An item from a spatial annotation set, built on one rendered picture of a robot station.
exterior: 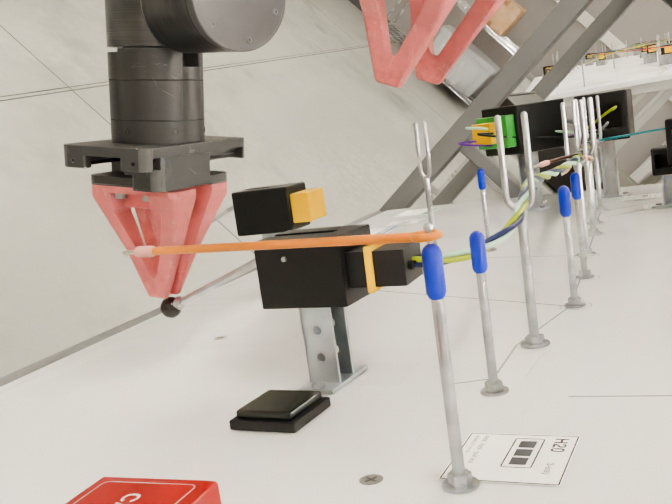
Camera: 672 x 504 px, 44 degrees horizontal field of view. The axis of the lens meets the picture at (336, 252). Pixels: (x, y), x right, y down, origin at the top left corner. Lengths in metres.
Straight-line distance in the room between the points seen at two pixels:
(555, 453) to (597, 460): 0.02
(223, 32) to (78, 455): 0.23
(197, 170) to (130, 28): 0.09
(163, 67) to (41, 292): 1.73
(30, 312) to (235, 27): 1.73
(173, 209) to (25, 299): 1.67
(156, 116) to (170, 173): 0.04
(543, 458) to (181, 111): 0.29
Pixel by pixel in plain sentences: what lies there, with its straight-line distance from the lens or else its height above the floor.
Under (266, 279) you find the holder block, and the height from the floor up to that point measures 1.09.
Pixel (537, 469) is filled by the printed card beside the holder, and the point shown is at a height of 1.17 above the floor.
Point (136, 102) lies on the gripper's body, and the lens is 0.51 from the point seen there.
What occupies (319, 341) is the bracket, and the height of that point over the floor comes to 1.08.
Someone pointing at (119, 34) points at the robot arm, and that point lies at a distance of 0.52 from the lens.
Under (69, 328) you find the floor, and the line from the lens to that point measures 2.16.
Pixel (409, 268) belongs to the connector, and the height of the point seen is 1.16.
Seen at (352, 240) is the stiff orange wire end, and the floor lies 1.19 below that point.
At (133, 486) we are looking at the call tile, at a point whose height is 1.10.
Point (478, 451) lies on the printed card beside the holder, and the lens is 0.38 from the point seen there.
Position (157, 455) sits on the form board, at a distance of 0.44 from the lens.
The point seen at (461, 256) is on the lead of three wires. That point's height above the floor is 1.18.
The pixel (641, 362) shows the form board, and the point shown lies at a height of 1.20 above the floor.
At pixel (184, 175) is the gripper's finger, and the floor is 1.10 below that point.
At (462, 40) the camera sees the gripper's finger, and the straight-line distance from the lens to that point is 0.47.
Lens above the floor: 1.31
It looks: 23 degrees down
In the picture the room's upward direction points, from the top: 41 degrees clockwise
